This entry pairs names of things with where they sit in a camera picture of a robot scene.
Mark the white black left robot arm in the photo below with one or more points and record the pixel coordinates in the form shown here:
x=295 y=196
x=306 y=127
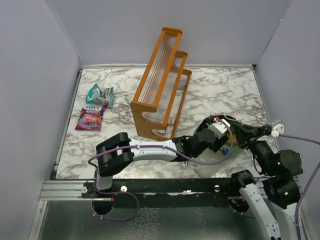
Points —
x=116 y=153

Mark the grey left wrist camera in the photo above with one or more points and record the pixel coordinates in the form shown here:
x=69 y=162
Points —
x=219 y=127

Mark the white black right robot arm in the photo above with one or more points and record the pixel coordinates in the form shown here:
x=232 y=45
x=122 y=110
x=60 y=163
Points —
x=280 y=187

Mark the teal snack packet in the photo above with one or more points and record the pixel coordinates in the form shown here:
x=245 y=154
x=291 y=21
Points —
x=101 y=96

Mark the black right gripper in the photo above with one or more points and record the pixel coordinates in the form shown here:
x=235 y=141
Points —
x=244 y=132

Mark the green patterned paper bag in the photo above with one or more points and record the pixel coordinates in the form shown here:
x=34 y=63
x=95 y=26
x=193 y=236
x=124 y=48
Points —
x=223 y=145

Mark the purple berry snack packet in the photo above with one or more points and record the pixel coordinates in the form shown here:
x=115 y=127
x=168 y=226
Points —
x=91 y=118

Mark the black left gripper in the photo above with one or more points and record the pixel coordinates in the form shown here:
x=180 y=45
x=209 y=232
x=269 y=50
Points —
x=205 y=124

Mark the red white small box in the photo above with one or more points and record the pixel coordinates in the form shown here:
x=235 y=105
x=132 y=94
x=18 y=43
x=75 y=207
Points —
x=161 y=131

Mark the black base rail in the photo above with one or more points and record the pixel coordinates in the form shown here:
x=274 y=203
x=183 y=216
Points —
x=168 y=193

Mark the orange wooden tiered rack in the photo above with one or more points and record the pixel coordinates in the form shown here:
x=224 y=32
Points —
x=154 y=98

